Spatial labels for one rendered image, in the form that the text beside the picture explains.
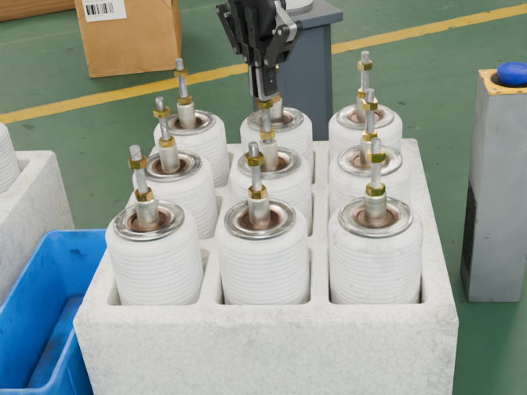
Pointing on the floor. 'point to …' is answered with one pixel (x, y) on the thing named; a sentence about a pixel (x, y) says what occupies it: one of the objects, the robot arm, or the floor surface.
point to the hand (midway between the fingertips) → (263, 80)
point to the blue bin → (49, 316)
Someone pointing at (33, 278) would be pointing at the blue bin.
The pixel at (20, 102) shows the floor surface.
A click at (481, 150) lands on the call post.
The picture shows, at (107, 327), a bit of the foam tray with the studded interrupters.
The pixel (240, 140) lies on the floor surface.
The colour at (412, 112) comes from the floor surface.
